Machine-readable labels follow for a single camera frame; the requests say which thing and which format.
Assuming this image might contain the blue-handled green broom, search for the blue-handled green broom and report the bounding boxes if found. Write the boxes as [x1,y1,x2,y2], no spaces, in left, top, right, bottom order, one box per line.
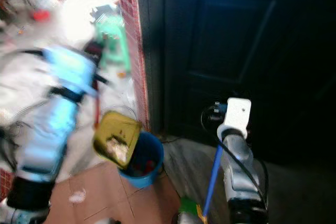
[177,144,225,224]

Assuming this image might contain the yellow dustpan with red handle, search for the yellow dustpan with red handle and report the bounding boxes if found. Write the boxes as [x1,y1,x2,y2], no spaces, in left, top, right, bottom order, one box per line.
[92,79,143,168]

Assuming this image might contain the green plastic stool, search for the green plastic stool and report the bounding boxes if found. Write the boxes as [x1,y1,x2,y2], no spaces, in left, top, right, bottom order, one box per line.
[94,13,132,76]

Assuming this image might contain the red brick tiled pillar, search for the red brick tiled pillar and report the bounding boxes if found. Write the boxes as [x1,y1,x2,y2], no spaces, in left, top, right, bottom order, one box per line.
[115,0,152,131]

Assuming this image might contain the black door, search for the black door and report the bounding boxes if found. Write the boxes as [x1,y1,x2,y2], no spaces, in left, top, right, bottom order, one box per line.
[148,0,336,163]

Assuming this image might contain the blue plastic bucket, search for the blue plastic bucket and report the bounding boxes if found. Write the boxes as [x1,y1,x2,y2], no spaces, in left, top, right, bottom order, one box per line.
[118,131,165,189]

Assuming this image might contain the robot right leg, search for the robot right leg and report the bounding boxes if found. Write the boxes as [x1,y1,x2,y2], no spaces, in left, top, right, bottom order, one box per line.
[175,212,201,224]

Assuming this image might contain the robot leg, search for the robot leg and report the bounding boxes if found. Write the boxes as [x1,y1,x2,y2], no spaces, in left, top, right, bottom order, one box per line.
[99,217,122,224]
[175,212,201,224]

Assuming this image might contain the crumpled white paper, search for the crumpled white paper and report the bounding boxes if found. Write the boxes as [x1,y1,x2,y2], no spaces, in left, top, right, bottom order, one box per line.
[69,189,87,204]

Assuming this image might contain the robot left leg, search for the robot left leg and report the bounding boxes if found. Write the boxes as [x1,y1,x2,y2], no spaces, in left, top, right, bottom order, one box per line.
[99,217,122,224]

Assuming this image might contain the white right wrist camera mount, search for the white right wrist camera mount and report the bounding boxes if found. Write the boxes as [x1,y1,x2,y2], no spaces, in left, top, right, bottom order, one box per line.
[221,97,252,138]

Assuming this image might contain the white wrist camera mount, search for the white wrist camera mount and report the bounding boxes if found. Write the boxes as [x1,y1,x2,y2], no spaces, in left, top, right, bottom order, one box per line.
[221,97,252,138]
[41,45,101,97]

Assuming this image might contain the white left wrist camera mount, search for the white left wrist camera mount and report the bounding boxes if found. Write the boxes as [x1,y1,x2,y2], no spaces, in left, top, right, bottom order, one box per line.
[41,45,101,97]

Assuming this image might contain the black floor cable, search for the black floor cable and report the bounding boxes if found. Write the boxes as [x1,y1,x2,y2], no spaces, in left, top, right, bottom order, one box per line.
[0,49,48,146]

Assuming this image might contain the low red brick wall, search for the low red brick wall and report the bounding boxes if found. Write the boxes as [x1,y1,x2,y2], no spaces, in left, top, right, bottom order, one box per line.
[0,168,15,202]

